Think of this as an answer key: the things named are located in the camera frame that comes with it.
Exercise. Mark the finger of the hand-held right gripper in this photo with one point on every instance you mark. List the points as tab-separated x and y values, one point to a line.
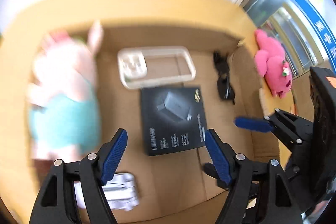
208	168
252	124

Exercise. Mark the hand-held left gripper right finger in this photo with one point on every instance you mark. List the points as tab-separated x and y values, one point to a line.
218	158

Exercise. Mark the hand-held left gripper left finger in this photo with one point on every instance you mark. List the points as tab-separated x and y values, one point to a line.
114	158

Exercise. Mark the white power bank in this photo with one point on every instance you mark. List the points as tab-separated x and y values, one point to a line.
120	192

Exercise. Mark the brown cardboard box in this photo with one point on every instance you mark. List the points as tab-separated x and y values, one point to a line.
170	174

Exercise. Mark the black charger box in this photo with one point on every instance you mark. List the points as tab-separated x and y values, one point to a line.
170	113

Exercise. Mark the clear phone case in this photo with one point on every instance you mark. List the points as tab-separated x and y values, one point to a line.
162	66

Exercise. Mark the wooden desktop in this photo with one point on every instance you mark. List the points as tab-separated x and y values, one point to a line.
131	3

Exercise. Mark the black sunglasses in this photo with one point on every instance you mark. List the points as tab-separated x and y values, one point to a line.
223	77

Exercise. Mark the magenta bear plush toy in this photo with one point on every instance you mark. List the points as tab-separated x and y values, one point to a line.
270	56

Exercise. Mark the pink pig plush toy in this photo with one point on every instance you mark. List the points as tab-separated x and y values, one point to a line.
65	77

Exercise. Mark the blue door banner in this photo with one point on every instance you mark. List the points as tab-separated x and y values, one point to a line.
302	1

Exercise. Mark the glass door with metal frame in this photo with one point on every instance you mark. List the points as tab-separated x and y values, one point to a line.
265	3

